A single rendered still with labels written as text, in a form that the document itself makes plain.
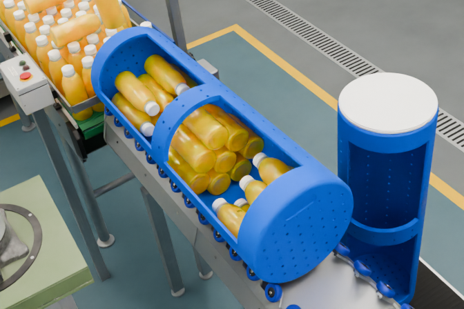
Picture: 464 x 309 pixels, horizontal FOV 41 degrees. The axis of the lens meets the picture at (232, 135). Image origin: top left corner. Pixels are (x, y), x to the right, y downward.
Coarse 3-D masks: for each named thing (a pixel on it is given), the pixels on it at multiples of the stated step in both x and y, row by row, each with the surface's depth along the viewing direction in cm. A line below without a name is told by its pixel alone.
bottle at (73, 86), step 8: (64, 80) 201; (72, 80) 201; (80, 80) 203; (64, 88) 202; (72, 88) 201; (80, 88) 203; (72, 96) 203; (80, 96) 204; (72, 104) 206; (80, 112) 208; (88, 112) 210; (80, 120) 210
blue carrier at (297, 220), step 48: (144, 48) 194; (192, 96) 158; (144, 144) 167; (288, 144) 143; (192, 192) 150; (240, 192) 168; (288, 192) 129; (336, 192) 136; (240, 240) 134; (288, 240) 135; (336, 240) 146
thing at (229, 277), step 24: (120, 144) 202; (144, 168) 190; (168, 216) 182; (192, 240) 172; (216, 264) 163; (336, 264) 151; (240, 288) 155; (264, 288) 148; (288, 288) 147; (312, 288) 146; (336, 288) 146; (360, 288) 145
